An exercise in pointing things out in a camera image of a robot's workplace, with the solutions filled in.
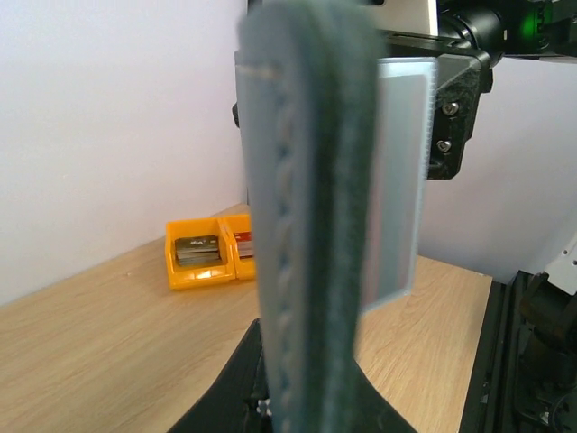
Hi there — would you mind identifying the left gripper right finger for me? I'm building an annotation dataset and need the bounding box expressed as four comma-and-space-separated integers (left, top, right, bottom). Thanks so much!
351, 364, 417, 433

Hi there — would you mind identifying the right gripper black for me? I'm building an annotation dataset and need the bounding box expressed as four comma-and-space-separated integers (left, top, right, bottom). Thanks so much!
231, 26, 495, 181

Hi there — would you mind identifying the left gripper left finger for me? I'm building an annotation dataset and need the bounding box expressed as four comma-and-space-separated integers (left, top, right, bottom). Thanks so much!
169, 319, 270, 432

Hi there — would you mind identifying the blue leather card holder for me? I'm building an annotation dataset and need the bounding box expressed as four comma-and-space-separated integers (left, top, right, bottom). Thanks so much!
238, 1, 380, 432

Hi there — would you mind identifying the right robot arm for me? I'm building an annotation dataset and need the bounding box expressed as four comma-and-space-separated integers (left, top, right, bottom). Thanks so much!
234, 1, 576, 432

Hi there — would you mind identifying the black card stack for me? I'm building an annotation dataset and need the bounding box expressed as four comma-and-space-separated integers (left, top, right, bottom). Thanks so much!
175, 235, 221, 266

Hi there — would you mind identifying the red card stack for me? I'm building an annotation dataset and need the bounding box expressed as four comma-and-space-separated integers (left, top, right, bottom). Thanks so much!
233, 231, 253, 260

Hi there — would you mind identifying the yellow three-compartment bin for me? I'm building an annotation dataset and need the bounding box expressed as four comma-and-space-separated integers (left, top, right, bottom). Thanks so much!
165, 213, 256, 290

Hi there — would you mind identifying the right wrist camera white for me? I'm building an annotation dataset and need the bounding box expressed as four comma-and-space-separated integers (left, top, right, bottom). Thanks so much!
361, 0, 438, 36

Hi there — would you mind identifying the black aluminium frame rail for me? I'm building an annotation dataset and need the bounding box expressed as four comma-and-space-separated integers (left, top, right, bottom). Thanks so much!
459, 272, 529, 432

